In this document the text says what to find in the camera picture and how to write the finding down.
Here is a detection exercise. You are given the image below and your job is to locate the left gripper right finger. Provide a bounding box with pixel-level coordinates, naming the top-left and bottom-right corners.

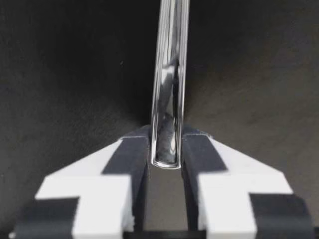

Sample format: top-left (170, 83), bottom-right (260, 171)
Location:
top-left (180, 125), bottom-right (316, 239)

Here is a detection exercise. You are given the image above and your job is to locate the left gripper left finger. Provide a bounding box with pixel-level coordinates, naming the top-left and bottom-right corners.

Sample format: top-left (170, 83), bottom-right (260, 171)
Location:
top-left (8, 125), bottom-right (150, 239)

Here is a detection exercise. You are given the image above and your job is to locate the clear plastic fork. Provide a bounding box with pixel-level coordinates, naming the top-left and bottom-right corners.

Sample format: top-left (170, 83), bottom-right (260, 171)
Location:
top-left (150, 0), bottom-right (190, 171)

